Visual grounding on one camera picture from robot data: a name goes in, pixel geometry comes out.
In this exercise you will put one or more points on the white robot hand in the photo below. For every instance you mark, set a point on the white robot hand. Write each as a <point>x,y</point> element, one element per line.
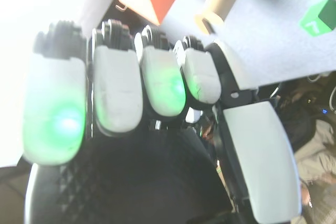
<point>157,182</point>

